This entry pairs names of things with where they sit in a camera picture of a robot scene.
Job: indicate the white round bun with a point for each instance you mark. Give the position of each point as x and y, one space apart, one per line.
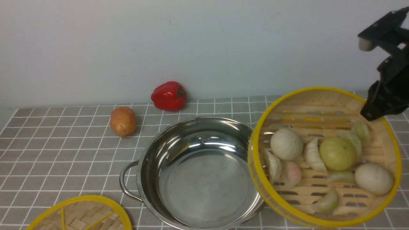
286 144

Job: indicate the yellow-rimmed bamboo steamer basket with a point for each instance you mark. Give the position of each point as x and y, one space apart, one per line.
318 112

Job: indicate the white bun at right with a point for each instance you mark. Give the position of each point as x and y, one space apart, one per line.
374 178

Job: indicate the stainless steel pot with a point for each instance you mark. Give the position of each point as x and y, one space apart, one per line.
194 175

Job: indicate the green dumpling at front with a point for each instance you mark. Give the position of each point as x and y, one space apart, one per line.
328 203

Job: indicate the yellow-rimmed woven bamboo lid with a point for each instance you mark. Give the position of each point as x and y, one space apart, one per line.
84 212

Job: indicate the yellow-green round bun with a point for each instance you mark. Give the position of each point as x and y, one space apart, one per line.
338 153

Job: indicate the brown potato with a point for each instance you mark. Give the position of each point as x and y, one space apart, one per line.
123 121

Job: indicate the grey checked tablecloth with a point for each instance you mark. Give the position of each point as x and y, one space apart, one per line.
49 155

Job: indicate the white dumpling at left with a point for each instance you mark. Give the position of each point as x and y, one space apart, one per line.
274 166

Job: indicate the white dumpling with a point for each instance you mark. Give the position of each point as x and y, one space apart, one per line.
312 156
274 166

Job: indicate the pink-tinted dumpling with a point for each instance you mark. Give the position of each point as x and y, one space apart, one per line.
292 174

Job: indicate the white dumpling centre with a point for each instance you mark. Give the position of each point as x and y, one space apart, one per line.
312 156

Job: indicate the green dumpling under bun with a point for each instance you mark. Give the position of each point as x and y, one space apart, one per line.
346 176

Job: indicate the green dumpling upper pair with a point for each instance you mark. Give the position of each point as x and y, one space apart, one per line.
354 140

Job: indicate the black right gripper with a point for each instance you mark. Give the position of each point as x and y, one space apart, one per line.
381 100

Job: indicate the green dumpling far right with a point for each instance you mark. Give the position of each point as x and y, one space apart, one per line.
361 130

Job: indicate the red bell pepper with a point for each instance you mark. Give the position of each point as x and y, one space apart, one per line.
170 96

